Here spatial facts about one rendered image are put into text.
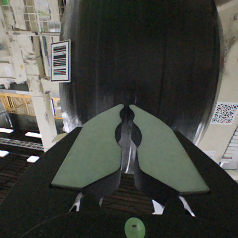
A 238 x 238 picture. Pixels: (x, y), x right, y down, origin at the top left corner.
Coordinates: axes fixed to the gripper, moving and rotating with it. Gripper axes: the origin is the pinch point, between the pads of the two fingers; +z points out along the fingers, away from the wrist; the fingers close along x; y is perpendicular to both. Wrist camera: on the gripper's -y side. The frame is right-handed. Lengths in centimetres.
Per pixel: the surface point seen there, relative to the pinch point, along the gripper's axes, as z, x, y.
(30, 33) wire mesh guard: 69, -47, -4
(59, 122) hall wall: 949, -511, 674
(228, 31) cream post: 29.3, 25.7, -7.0
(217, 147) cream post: 24, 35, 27
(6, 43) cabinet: 392, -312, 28
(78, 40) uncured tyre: 11.5, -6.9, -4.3
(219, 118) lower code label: 25.6, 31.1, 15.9
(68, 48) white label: 11.2, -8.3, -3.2
